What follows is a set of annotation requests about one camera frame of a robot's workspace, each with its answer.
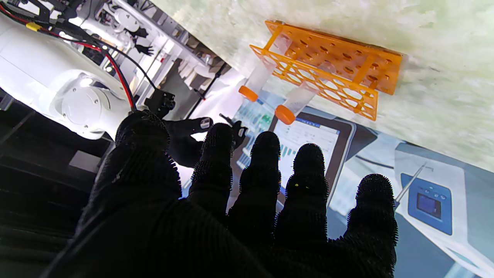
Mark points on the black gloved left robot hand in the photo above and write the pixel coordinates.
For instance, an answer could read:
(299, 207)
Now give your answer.
(154, 239)

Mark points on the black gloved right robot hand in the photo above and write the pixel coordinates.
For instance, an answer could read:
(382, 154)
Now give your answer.
(189, 135)

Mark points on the orange round tube cap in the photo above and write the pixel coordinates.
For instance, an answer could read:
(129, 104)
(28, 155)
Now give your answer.
(247, 93)
(285, 114)

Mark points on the clear plastic test tube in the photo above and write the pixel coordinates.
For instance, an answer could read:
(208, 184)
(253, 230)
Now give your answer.
(266, 69)
(305, 92)

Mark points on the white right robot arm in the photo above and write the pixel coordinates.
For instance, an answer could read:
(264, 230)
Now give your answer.
(58, 77)

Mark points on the orange test tube rack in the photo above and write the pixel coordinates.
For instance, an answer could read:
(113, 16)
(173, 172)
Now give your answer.
(347, 65)

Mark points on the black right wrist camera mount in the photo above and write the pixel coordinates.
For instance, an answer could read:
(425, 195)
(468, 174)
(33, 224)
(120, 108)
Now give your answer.
(160, 103)

